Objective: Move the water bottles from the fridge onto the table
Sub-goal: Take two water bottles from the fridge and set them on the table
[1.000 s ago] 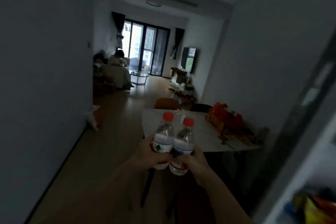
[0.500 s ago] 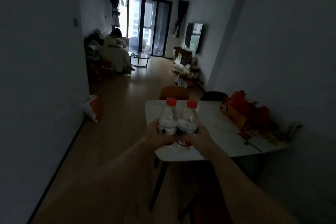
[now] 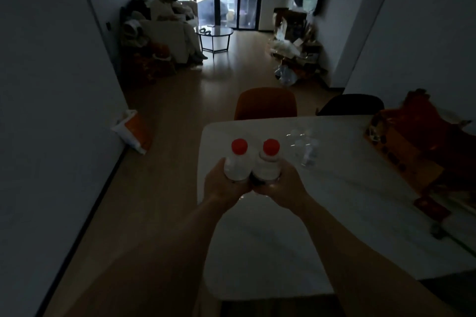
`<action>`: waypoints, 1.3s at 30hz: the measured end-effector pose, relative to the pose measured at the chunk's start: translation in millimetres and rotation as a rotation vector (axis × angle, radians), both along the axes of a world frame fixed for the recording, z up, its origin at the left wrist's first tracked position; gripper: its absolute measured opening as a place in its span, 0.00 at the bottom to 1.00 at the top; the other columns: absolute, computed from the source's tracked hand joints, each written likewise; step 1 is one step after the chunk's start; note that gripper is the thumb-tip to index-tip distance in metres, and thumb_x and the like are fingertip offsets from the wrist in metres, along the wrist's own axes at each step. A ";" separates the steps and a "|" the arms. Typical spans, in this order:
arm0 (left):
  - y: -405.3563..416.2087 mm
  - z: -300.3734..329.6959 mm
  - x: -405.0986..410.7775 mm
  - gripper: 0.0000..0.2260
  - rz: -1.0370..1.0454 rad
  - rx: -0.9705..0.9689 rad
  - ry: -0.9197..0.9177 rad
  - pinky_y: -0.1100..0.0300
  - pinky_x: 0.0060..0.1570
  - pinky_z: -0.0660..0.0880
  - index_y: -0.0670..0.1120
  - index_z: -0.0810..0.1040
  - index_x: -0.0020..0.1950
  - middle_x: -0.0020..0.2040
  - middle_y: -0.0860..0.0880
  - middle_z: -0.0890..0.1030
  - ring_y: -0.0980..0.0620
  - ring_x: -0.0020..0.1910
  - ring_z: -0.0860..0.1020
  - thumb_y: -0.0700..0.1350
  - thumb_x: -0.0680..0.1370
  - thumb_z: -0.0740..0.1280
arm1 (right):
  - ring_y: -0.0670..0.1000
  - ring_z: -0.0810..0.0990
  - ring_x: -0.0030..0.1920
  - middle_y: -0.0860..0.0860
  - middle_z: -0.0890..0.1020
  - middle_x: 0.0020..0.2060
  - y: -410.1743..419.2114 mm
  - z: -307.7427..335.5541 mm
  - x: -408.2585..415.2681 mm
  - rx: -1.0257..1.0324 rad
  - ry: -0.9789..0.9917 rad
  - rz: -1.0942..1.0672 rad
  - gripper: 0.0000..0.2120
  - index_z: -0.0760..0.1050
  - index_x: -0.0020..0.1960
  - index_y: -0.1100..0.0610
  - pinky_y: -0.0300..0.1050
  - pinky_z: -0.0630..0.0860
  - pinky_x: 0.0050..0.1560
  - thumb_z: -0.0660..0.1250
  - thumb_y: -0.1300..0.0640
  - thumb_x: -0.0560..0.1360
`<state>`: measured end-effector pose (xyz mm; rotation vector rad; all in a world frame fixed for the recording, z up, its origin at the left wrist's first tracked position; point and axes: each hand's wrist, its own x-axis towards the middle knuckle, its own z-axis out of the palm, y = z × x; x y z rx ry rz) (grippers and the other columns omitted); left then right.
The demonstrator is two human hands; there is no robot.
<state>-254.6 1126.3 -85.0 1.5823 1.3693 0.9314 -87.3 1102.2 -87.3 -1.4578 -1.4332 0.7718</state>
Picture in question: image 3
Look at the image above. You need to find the clear red-capped water bottle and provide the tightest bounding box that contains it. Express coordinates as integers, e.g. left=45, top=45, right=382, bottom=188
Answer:
left=251, top=138, right=282, bottom=184
left=223, top=138, right=254, bottom=182

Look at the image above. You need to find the person's right hand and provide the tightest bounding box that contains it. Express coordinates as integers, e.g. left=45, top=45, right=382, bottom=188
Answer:
left=251, top=159, right=311, bottom=215

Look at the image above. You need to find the person's right forearm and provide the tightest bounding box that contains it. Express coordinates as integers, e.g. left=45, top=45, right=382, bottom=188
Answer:
left=288, top=194, right=462, bottom=317

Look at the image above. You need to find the person's left hand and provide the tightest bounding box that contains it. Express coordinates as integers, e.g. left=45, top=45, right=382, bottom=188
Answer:
left=203, top=157, right=254, bottom=213

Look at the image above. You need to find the red packet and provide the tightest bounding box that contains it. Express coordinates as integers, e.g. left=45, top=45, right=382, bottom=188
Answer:
left=414, top=195, right=453, bottom=223

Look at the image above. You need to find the pile of boxes and bags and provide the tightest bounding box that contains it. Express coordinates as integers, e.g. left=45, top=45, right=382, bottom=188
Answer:
left=269, top=7, right=328, bottom=87

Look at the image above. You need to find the white dining table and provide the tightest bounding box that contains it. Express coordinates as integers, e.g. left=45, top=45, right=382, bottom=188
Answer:
left=196, top=115, right=476, bottom=302

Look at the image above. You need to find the black chair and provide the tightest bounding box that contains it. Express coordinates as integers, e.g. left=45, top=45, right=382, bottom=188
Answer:
left=316, top=93, right=385, bottom=117

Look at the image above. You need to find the person's left forearm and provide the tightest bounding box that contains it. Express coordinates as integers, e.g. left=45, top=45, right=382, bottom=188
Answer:
left=59, top=194, right=233, bottom=317

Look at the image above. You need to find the pile of clothes and bags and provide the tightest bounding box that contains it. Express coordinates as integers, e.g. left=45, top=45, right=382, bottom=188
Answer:
left=118, top=0, right=177, bottom=85

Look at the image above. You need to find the orange cardboard box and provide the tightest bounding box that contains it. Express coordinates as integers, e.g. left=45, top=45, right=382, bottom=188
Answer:
left=364, top=89, right=476, bottom=195

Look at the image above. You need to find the white and orange bag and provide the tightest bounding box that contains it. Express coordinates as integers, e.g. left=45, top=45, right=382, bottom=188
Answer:
left=111, top=109, right=154, bottom=155

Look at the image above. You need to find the round glass coffee table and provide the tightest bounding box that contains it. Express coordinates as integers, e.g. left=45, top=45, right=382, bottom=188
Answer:
left=196, top=26, right=235, bottom=58

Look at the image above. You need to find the clear plastic packaging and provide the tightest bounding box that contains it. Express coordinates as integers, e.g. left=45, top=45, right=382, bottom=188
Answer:
left=286, top=128, right=321, bottom=169

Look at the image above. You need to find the white sofa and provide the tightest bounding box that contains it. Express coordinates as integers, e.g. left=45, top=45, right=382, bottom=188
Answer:
left=138, top=0, right=201, bottom=65

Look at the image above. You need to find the orange chair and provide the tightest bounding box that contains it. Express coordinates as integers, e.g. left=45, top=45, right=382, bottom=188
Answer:
left=234, top=87, right=298, bottom=121

